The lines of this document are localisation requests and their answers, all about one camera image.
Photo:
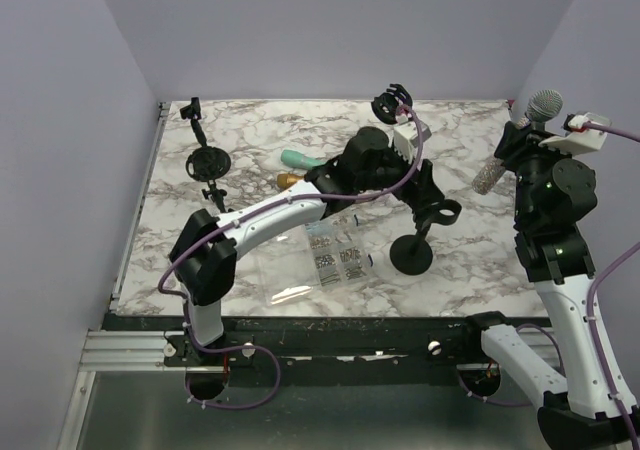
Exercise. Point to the black stand holding teal mic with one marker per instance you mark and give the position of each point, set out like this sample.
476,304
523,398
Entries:
385,105

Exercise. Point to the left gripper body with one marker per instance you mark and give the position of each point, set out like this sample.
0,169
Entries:
410,192

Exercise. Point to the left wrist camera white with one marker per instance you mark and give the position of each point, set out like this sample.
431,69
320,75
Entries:
405,141

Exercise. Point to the gold microphone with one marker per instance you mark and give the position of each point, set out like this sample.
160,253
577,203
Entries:
285,181

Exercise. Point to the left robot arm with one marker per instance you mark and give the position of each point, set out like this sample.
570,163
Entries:
208,249

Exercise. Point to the glitter microphone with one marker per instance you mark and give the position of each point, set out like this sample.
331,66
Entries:
542,106

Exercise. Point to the black round-base mic stand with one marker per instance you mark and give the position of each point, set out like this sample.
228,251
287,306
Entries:
192,113

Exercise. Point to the clear plastic screw box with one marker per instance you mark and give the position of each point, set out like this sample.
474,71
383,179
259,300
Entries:
309,259

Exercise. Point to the black tripod mic stand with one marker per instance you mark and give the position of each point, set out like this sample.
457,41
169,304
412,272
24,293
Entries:
206,165

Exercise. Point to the teal microphone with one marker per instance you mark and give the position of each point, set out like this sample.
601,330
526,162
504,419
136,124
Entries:
297,160

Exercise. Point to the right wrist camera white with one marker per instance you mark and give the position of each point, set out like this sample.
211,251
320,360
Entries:
578,138

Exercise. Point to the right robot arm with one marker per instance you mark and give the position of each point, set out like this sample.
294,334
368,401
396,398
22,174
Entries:
588,405

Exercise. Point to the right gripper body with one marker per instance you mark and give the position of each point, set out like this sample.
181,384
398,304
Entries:
537,154

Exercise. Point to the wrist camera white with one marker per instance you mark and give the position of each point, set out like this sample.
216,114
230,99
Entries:
578,138
405,141

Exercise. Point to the black stand holding glitter mic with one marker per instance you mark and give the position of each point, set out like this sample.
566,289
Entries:
411,254

